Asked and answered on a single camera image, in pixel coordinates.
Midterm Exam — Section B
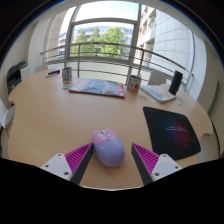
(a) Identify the light illustrated booklet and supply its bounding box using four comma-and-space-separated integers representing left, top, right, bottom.
140, 84, 177, 104

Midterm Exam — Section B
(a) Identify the green tree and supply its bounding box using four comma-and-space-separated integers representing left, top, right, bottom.
70, 26, 127, 58

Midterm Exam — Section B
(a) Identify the white printed can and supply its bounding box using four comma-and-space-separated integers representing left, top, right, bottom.
61, 66, 73, 90

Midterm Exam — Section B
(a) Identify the dark marker pen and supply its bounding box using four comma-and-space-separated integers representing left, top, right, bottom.
45, 69, 62, 79

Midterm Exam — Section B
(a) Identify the black mouse pad, colourful print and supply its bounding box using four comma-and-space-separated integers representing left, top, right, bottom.
142, 106, 202, 161

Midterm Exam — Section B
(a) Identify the metal balcony railing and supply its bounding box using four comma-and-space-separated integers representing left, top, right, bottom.
40, 42, 194, 88

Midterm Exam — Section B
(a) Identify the black and white printer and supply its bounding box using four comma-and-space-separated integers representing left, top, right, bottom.
6, 60, 29, 94

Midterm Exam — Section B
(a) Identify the white mug with red print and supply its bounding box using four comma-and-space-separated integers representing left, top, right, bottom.
126, 74, 142, 93

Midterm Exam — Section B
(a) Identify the black cylinder bottle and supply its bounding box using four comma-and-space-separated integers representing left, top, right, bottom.
168, 70, 184, 96

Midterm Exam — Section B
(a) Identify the white chair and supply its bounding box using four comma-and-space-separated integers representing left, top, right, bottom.
32, 64, 49, 75
0, 99, 16, 129
147, 69, 168, 86

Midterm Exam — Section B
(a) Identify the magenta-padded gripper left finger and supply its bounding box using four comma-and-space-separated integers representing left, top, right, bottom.
40, 142, 95, 185

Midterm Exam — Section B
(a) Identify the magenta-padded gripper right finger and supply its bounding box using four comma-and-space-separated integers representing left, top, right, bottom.
131, 143, 183, 186

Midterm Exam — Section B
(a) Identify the red-edged magazine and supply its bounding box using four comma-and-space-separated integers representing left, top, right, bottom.
68, 78, 126, 99

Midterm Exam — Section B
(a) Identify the pink and lilac computer mouse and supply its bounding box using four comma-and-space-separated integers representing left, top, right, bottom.
91, 128, 126, 168

